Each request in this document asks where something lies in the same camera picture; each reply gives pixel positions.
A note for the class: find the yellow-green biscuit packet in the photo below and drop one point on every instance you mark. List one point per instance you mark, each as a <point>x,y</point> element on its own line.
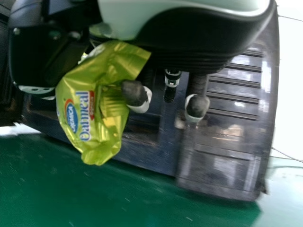
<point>94,106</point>

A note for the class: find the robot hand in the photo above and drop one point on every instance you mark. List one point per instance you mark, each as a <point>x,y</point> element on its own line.
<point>189,35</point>

